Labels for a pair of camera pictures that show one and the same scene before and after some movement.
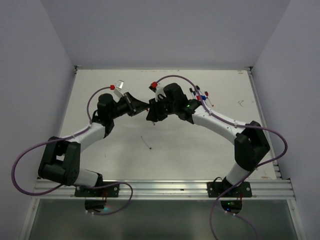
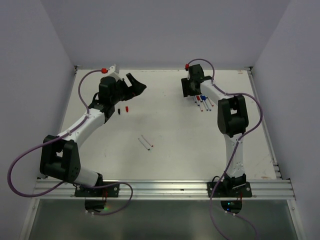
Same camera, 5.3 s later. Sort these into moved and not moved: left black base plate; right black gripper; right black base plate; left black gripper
Moved: left black gripper; right black gripper
Not moved: left black base plate; right black base plate
